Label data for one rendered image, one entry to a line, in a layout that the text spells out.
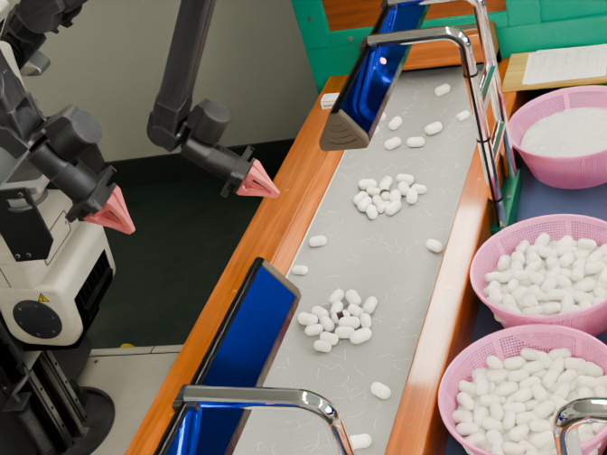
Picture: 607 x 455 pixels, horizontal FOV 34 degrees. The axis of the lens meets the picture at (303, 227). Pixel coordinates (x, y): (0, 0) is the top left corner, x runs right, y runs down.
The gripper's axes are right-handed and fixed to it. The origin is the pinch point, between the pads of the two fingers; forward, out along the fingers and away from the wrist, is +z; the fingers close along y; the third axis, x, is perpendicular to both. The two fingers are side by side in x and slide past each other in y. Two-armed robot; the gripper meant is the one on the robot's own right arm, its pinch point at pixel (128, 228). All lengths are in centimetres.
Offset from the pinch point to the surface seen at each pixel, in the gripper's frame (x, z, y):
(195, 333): 6.9, 22.5, -0.8
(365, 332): -20.6, 37.1, -2.2
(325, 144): -32.6, 10.2, 9.6
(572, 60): -51, 50, 78
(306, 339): -9.9, 33.8, -1.2
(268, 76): 63, 37, 173
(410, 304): -25.1, 41.5, 6.3
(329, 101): -3, 25, 73
